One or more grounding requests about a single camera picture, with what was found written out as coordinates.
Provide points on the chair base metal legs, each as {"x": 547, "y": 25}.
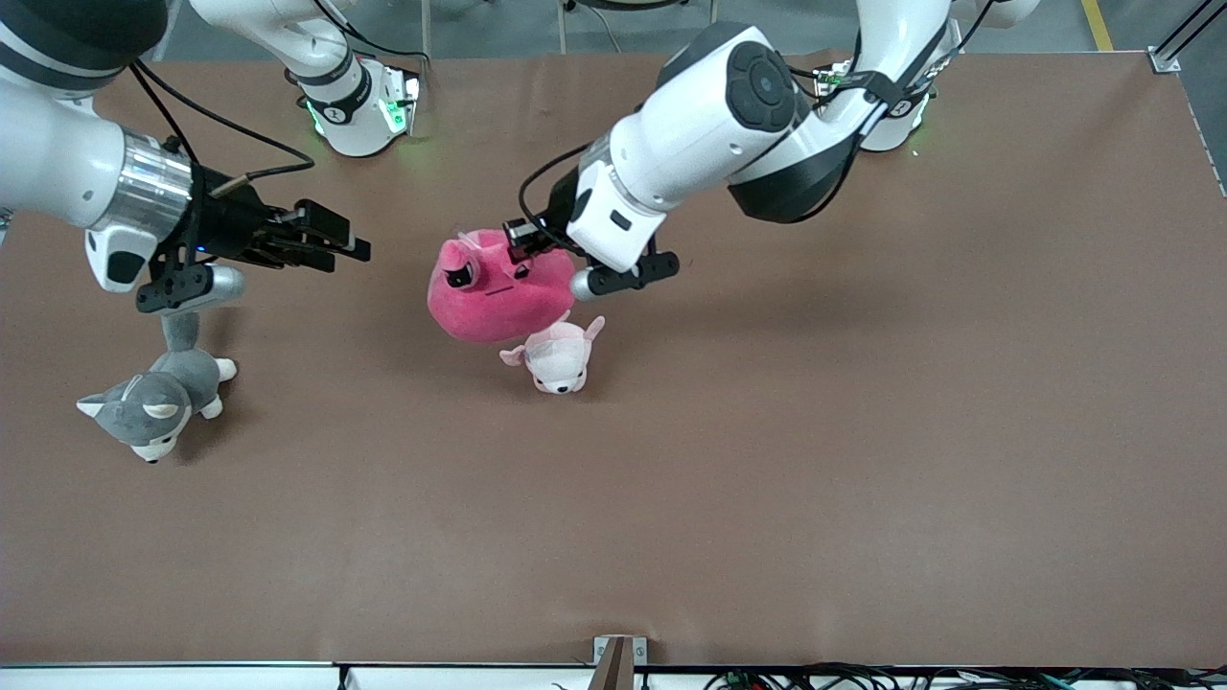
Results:
{"x": 623, "y": 3}

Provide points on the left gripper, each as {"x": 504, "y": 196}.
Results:
{"x": 558, "y": 215}

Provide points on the metal table edge bracket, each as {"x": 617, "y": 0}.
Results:
{"x": 618, "y": 666}

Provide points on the white table edge rail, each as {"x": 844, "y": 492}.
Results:
{"x": 192, "y": 678}

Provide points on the black frame profile with bracket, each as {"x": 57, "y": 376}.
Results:
{"x": 1167, "y": 61}

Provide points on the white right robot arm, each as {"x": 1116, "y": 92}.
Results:
{"x": 57, "y": 163}

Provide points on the light pink dog plush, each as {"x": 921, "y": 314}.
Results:
{"x": 561, "y": 364}

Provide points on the grey white husky plush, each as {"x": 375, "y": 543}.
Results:
{"x": 158, "y": 398}

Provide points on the hot pink round plush toy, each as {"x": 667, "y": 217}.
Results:
{"x": 489, "y": 311}

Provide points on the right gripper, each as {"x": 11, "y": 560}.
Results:
{"x": 233, "y": 226}

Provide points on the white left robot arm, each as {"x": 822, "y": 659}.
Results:
{"x": 709, "y": 134}

